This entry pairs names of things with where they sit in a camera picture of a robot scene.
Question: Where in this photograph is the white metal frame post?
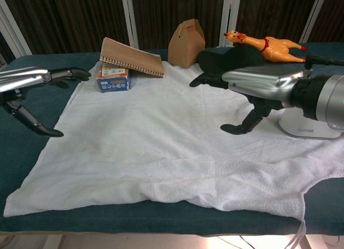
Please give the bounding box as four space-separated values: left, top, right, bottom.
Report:
299 0 333 44
219 0 241 47
120 0 139 49
0 0 33 58

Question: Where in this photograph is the white cloth towel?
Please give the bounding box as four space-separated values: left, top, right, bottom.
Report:
3 62 344 249

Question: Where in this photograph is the white steam iron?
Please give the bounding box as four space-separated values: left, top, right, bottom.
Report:
278 106 342 141

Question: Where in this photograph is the teal table cover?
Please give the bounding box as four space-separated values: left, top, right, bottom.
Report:
0 41 344 235

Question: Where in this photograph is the brown spiral notebook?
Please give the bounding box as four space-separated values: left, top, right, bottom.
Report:
99 37 167 79

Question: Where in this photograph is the dark pleated curtain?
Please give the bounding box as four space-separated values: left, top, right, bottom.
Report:
0 0 344 59

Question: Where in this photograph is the black arm cable connector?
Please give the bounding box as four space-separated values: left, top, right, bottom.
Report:
304 54 344 70

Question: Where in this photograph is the yellow rubber chicken toy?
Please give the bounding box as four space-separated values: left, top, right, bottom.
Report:
224 30 310 63

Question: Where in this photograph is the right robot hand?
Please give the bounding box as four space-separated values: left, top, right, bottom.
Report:
189 67 310 136

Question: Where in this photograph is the blue printed carton box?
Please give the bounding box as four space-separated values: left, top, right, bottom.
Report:
96 63 133 94

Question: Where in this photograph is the black cloth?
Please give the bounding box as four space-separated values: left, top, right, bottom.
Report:
198 44 266 75

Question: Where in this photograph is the brown paper gable box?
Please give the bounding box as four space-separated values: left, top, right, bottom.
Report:
168 18 206 69

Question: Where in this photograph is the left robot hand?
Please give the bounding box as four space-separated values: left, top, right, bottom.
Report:
0 67 92 138

